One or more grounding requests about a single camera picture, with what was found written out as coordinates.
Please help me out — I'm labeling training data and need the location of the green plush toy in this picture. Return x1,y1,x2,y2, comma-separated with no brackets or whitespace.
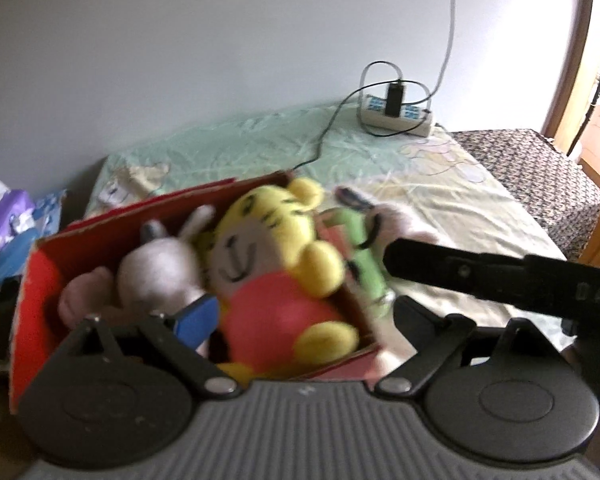
320,185,441,376

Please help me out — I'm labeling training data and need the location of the grey power strip cord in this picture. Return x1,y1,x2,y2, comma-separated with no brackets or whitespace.
427,0,460,111

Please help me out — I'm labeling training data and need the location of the white rabbit plush toy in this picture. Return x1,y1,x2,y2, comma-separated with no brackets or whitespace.
116,204,221,356

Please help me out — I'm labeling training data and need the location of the white power strip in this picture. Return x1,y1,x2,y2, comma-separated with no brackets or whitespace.
361,94,433,137

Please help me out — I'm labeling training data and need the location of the brown patterned blanket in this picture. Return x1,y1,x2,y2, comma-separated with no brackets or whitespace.
450,129,600,261

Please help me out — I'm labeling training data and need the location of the pink teddy bear plush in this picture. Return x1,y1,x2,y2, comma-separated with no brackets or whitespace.
57,266,123,331

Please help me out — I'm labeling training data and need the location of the purple tissue pack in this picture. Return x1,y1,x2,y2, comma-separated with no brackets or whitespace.
0,187,36,248

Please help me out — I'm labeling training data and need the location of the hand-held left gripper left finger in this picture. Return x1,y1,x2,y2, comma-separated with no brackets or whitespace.
50,294,243,402

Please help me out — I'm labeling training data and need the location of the black charger adapter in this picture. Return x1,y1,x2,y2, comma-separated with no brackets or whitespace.
386,82,405,117

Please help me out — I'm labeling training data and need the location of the black charging cable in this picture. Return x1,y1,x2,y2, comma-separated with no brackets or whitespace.
287,61,433,173

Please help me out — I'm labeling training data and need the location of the blue printed packet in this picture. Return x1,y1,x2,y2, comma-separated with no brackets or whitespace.
32,190,68,231

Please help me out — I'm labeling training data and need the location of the wooden door frame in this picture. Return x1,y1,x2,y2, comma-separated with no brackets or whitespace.
540,0,600,141

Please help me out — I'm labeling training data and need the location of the yellow tiger plush toy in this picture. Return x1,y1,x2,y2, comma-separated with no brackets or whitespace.
195,177,361,378

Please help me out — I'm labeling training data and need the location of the blue oval lid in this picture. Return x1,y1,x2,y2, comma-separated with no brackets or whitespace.
0,227,41,281

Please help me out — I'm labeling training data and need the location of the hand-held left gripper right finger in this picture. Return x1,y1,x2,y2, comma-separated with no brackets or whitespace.
375,295,574,402

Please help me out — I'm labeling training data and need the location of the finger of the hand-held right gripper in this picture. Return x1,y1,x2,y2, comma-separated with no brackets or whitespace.
382,237,529,307

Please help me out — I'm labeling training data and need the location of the red cardboard box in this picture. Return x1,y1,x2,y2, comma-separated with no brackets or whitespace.
9,170,395,413

